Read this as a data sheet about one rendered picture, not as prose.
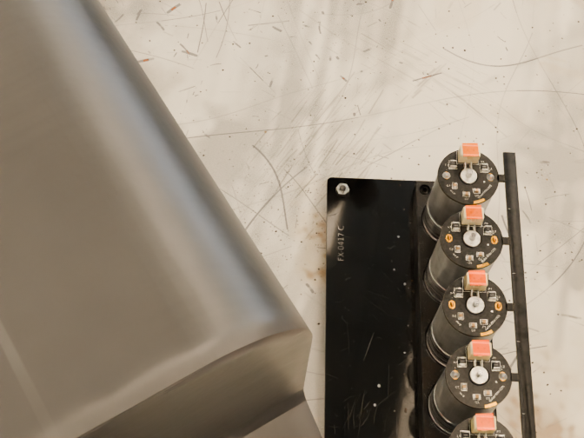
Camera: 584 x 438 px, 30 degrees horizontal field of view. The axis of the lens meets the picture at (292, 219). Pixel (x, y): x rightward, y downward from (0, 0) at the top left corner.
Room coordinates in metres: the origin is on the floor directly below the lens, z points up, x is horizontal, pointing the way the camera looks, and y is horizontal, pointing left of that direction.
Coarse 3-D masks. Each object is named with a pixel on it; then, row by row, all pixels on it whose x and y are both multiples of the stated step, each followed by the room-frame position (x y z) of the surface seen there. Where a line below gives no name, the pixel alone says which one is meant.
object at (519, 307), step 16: (512, 160) 0.22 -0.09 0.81; (512, 176) 0.21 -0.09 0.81; (512, 192) 0.21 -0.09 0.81; (512, 208) 0.20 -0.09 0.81; (512, 224) 0.19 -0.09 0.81; (512, 240) 0.19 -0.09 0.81; (512, 256) 0.18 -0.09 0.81; (512, 272) 0.17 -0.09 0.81; (512, 288) 0.17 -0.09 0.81; (512, 304) 0.16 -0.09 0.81; (528, 336) 0.15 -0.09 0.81; (528, 352) 0.14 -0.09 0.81; (528, 368) 0.13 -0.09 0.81; (528, 384) 0.13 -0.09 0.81; (528, 400) 0.12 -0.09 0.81; (528, 416) 0.12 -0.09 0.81; (528, 432) 0.11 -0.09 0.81
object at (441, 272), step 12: (468, 240) 0.18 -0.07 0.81; (480, 240) 0.18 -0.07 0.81; (432, 264) 0.18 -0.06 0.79; (444, 264) 0.18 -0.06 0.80; (492, 264) 0.18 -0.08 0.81; (432, 276) 0.18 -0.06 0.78; (444, 276) 0.18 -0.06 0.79; (456, 276) 0.17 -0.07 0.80; (432, 288) 0.18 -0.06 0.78; (444, 288) 0.17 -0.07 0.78
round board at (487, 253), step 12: (456, 216) 0.19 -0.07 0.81; (444, 228) 0.19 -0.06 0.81; (456, 228) 0.19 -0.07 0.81; (480, 228) 0.19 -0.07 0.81; (492, 228) 0.19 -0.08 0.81; (444, 240) 0.18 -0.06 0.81; (456, 240) 0.18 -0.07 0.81; (444, 252) 0.18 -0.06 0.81; (456, 252) 0.18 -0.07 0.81; (468, 252) 0.18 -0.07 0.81; (480, 252) 0.18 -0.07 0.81; (492, 252) 0.18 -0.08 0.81; (456, 264) 0.17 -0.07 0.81; (468, 264) 0.17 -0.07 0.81; (480, 264) 0.17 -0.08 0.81
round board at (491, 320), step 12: (456, 288) 0.16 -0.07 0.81; (492, 288) 0.16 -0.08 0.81; (444, 300) 0.16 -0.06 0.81; (456, 300) 0.16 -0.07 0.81; (492, 300) 0.16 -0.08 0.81; (504, 300) 0.16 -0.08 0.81; (444, 312) 0.15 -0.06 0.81; (456, 312) 0.15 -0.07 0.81; (492, 312) 0.15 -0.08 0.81; (504, 312) 0.16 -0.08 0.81; (456, 324) 0.15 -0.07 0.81; (468, 324) 0.15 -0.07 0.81; (480, 324) 0.15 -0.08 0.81; (492, 324) 0.15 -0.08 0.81; (480, 336) 0.14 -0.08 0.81
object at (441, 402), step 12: (444, 372) 0.13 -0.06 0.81; (468, 372) 0.13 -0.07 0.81; (444, 384) 0.13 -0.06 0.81; (480, 384) 0.13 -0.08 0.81; (432, 396) 0.13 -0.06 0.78; (444, 396) 0.12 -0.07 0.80; (432, 408) 0.12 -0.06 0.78; (444, 408) 0.12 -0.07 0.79; (456, 408) 0.12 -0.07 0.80; (468, 408) 0.12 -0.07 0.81; (492, 408) 0.12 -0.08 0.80; (432, 420) 0.12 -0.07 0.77; (444, 420) 0.12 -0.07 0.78; (456, 420) 0.12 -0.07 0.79
